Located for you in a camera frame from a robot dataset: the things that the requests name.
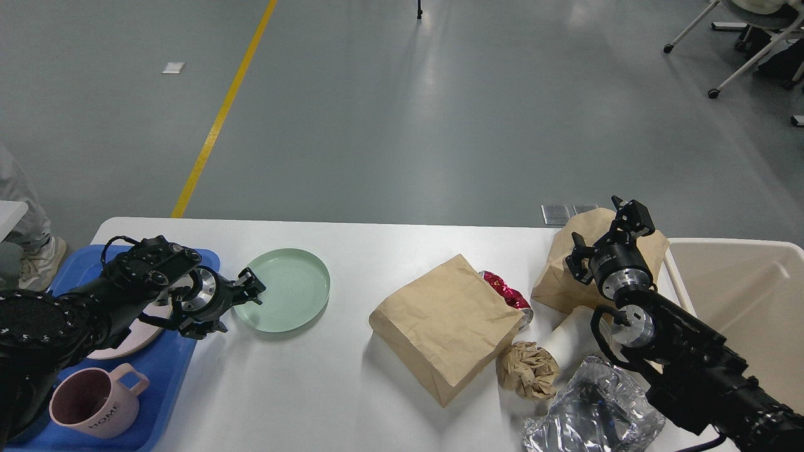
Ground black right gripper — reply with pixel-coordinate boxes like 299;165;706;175
565;195;655;301

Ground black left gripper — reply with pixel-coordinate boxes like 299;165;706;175
177;267;266;340

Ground green plate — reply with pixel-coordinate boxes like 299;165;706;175
234;248;330;333

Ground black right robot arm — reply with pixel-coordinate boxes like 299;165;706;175
565;196;803;451

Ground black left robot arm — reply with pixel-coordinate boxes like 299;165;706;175
1;235;265;443

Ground silver floor socket plates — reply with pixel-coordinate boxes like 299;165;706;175
541;204;599;225

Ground small brown paper bag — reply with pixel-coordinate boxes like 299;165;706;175
531;208;669;314

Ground blue plastic tray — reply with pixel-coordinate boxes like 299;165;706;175
4;244;197;451

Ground pink plate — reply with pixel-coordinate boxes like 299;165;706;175
88;304;172;360

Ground white paper cup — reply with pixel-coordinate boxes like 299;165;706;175
539;306;600;373

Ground crushed red can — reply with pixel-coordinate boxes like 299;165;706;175
479;270;534;332

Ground crumpled brown paper ball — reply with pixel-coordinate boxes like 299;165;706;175
496;341;560;400

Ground beige plastic bin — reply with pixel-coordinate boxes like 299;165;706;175
669;239;803;412

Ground crumpled clear plastic bag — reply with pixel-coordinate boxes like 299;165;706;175
522;355;666;451

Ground large brown paper bag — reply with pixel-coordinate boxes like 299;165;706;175
368;254;523;407

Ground person in white clothes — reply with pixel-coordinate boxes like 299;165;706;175
1;146;68;291

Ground white side table corner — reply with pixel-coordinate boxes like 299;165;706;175
1;200;28;242

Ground white office chair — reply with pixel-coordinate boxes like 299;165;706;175
663;0;804;99

